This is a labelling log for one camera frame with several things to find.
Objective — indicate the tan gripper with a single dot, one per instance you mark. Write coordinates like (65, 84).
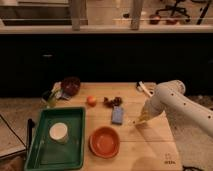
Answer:
(146, 114)

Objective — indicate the yellow banana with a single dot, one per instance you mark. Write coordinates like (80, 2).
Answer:
(138, 122)

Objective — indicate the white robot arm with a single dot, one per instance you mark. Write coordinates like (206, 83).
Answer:
(171, 94)

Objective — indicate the red orange bowl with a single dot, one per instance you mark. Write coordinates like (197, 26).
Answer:
(104, 142)

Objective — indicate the dark red bowl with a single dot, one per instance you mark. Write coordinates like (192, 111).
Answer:
(71, 85)

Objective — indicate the blue sponge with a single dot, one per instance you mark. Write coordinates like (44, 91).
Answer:
(117, 115)

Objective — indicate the dark grape bunch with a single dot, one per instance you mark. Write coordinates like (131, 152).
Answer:
(117, 101)

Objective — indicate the orange fruit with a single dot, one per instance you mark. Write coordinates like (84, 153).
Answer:
(91, 101)

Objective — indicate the green plastic tray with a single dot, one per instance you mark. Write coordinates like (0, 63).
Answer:
(46, 154)

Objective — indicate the black office chair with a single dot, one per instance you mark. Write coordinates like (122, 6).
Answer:
(175, 8)

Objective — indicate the white handled knife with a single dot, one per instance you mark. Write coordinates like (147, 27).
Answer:
(142, 88)

